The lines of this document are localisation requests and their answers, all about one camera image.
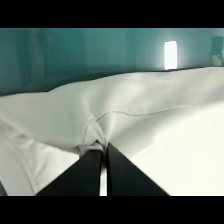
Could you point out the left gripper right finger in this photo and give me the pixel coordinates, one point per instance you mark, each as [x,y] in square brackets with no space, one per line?
[126,176]

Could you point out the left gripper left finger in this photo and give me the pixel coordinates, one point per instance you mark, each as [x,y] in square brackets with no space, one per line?
[82,176]

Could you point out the white shirt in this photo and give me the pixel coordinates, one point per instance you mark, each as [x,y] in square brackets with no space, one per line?
[140,110]

